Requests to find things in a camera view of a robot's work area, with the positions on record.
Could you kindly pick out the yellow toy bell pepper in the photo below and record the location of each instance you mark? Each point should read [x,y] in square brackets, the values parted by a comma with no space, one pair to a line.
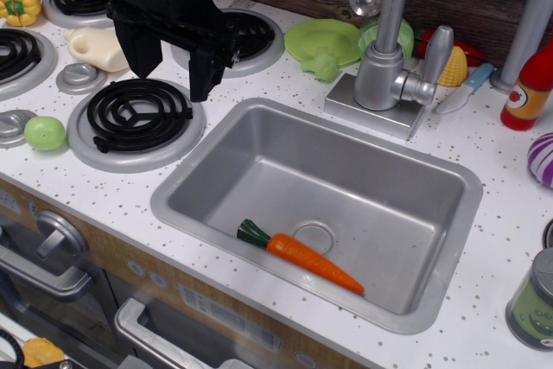
[20,13]

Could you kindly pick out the yellow toy on floor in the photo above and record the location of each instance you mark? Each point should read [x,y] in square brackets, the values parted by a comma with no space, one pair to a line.
[40,352]

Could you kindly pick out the silver toy faucet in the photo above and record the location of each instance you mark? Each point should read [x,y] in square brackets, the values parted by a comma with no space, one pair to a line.
[383,95]

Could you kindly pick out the red ketchup bottle toy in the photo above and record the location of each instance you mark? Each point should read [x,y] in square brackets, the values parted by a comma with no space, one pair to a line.
[531,91]

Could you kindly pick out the silver toy sink basin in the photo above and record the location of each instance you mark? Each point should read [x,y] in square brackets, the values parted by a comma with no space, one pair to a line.
[394,219]

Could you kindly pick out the light green toy plate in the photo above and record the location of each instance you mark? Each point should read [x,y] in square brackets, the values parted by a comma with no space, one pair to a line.
[304,39]

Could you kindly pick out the oven door handle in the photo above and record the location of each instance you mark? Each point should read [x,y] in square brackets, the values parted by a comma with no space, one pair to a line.
[68,286]
[127,325]

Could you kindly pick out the right oven door handle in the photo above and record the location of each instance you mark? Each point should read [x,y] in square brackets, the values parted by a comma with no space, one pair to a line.
[127,325]

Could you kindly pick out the left black stove burner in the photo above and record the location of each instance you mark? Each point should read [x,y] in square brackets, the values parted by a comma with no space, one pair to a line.
[27,59]

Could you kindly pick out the green toy lettuce piece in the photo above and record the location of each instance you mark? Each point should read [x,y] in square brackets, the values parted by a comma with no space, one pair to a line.
[324,65]

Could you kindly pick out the back left stove burner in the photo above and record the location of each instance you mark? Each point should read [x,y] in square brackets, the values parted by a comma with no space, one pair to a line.
[75,14]

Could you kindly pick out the silver stove knob upper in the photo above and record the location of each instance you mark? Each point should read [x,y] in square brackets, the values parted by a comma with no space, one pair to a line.
[80,78]

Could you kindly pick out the yellow toy corn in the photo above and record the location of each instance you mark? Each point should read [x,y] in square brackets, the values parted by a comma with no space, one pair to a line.
[455,71]

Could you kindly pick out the black stove burner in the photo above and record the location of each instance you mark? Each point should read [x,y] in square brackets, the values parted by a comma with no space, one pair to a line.
[27,59]
[134,126]

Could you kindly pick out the left oven door handle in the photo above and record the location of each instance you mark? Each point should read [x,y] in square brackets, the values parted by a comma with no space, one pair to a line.
[68,286]

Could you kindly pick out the cream toy jug bottle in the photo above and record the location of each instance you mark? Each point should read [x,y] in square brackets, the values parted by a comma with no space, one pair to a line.
[99,48]

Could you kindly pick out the silver oven knob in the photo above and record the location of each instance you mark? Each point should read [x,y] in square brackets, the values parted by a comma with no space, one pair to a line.
[59,235]

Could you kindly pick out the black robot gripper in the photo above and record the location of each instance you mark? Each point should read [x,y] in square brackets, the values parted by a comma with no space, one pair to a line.
[195,25]

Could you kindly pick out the front black stove burner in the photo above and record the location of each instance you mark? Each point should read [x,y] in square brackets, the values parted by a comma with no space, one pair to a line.
[134,126]

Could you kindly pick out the silver stove knob lower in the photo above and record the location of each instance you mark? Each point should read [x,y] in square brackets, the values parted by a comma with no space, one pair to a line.
[13,123]

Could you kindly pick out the silver support pole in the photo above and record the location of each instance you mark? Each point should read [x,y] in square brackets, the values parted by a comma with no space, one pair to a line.
[531,29]

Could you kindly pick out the green label toy can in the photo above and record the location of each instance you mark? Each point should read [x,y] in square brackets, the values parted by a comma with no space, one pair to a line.
[529,313]

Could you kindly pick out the purple striped toy onion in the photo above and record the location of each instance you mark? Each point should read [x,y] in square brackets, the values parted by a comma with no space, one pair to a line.
[539,159]

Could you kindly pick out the red toy chili pepper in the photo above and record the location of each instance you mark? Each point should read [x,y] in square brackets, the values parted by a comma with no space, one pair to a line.
[422,37]

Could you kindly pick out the orange toy carrot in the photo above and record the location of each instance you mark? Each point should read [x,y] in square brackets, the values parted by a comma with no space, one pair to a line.
[295,252]

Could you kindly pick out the toy knife blue handle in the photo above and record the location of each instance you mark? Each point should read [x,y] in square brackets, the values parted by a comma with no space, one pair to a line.
[459,98]

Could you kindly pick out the green toy cabbage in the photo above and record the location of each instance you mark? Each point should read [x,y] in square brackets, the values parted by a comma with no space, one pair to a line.
[406,38]

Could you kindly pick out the silver stove knob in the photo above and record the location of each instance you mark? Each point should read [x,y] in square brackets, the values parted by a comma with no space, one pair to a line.
[13,123]
[80,78]

